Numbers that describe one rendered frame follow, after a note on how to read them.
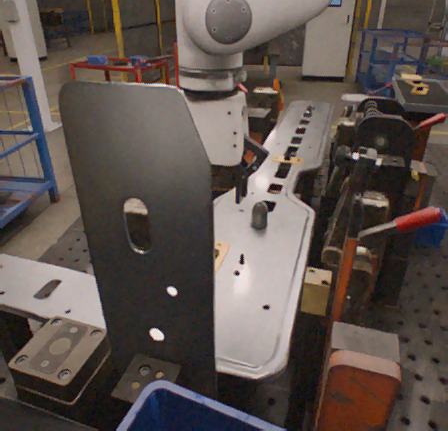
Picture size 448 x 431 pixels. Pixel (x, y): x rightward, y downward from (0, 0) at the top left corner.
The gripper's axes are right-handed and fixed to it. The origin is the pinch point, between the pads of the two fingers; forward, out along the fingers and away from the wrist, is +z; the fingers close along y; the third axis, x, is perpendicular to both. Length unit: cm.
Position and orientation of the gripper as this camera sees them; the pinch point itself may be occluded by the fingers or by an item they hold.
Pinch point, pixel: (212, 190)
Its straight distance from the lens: 57.5
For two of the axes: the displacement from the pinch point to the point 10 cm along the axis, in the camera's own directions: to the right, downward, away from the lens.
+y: -9.5, -1.5, 2.7
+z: 0.0, 8.8, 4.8
